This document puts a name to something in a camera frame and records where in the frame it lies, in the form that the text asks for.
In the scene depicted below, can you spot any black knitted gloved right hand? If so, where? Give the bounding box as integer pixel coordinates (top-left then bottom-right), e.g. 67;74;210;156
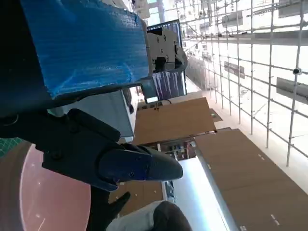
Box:
87;184;132;231

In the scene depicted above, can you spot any brown wooden partition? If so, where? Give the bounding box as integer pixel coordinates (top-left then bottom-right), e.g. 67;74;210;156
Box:
194;128;308;231
133;97;217;145
108;180;167;215

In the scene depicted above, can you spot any shelf with colourful items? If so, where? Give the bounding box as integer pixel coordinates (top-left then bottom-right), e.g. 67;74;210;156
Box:
157;141;197;161

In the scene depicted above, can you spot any grey ceiling light panel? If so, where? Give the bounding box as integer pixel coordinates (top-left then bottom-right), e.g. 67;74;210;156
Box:
224;61;245;79
276;77;308;104

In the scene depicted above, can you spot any person with white shoes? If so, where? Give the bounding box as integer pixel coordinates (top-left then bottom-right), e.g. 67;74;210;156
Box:
105;201;193;231

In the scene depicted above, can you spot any pink bowl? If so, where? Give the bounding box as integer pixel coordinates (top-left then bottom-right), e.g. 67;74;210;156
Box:
0;141;92;231

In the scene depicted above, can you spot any green cutting mat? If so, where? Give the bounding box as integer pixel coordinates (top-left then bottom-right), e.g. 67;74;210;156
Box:
0;137;9;158

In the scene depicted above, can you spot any white ceiling pipe grid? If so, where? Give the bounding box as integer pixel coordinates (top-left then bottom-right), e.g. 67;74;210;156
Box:
180;0;308;167

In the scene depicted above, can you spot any bare black left hand blue tape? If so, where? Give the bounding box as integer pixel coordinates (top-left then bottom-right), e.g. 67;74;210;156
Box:
0;0;188;193

